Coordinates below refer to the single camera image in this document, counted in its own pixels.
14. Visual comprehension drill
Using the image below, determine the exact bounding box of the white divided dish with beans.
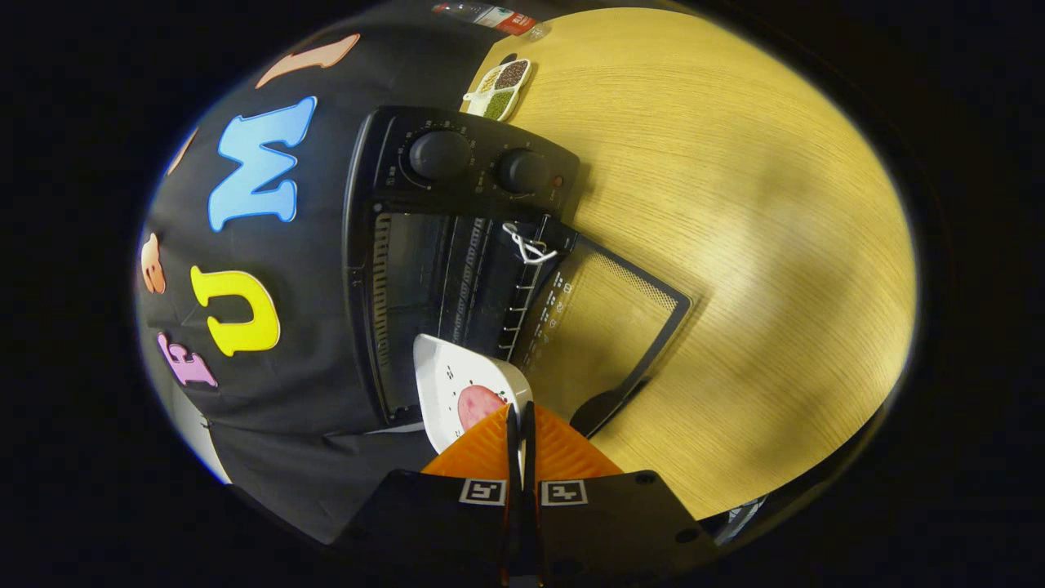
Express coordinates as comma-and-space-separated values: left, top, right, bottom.
463, 57, 533, 122

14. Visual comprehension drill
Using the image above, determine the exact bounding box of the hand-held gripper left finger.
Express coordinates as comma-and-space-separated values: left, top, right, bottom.
339, 402, 523, 588

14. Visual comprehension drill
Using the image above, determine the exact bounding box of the black backdrop cloth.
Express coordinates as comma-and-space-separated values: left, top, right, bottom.
135, 0, 556, 544

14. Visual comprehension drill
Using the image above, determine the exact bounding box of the pink round meat slice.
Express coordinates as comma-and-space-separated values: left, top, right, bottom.
457, 384, 509, 432

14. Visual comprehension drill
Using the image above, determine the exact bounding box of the white square plate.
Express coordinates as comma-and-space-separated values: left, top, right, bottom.
412, 333, 534, 455

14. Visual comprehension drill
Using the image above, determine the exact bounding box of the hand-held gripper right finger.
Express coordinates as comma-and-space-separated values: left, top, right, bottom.
522, 400, 719, 585

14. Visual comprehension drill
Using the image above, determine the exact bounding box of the black toaster oven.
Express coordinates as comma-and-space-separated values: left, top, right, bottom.
343, 105, 693, 438

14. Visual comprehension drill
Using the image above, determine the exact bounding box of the clear water bottle red label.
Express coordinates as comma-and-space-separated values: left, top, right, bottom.
431, 2, 548, 40

